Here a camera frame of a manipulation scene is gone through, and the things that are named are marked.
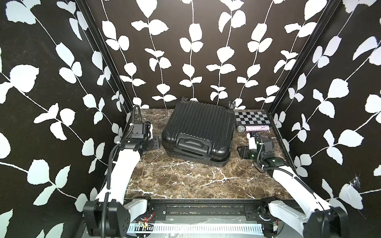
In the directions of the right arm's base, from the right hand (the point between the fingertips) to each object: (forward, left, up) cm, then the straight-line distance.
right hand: (239, 145), depth 84 cm
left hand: (0, +47, +5) cm, 47 cm away
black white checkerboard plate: (+33, -18, -12) cm, 39 cm away
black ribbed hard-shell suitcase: (+4, +24, +6) cm, 25 cm away
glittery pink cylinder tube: (+20, -8, -10) cm, 23 cm away
